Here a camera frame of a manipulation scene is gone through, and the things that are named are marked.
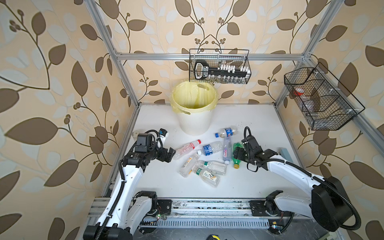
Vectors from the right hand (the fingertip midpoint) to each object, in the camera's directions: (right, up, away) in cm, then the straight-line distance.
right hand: (239, 155), depth 87 cm
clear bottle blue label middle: (-18, +3, +3) cm, 18 cm away
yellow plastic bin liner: (-27, +37, +17) cm, 49 cm away
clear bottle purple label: (-7, +1, +2) cm, 7 cm away
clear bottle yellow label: (-31, -5, -4) cm, 32 cm away
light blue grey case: (+27, +1, +1) cm, 27 cm away
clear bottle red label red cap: (-32, +3, +3) cm, 33 cm away
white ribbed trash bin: (-26, +18, +6) cm, 32 cm away
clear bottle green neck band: (-13, -7, -1) cm, 15 cm away
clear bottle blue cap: (-5, +12, +12) cm, 18 cm away
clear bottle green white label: (-18, -10, -8) cm, 22 cm away
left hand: (-41, +7, -9) cm, 42 cm away
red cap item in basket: (+31, +37, -6) cm, 48 cm away
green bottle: (-2, -3, 0) cm, 4 cm away
